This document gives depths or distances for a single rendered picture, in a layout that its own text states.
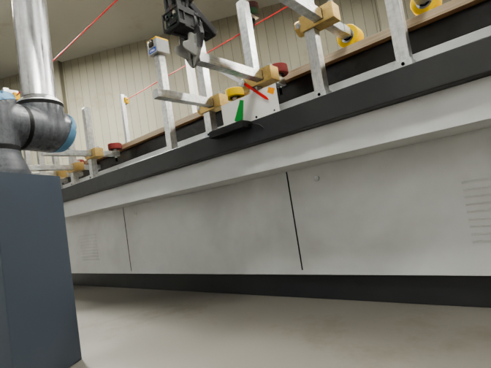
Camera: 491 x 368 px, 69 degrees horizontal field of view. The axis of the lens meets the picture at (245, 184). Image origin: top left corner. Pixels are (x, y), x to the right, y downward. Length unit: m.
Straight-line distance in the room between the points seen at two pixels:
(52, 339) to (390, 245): 1.09
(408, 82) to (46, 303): 1.18
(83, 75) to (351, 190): 5.96
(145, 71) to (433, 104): 5.53
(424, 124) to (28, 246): 1.14
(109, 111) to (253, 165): 5.23
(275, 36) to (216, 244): 4.41
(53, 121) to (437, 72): 1.18
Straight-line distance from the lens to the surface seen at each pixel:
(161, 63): 1.74
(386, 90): 1.05
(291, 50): 5.66
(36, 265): 1.22
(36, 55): 1.50
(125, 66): 6.47
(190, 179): 1.55
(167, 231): 2.04
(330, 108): 1.11
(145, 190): 1.82
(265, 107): 1.26
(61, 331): 1.30
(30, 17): 1.56
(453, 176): 1.24
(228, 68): 1.15
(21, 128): 1.33
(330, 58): 1.38
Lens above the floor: 0.40
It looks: 4 degrees up
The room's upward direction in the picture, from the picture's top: 9 degrees counter-clockwise
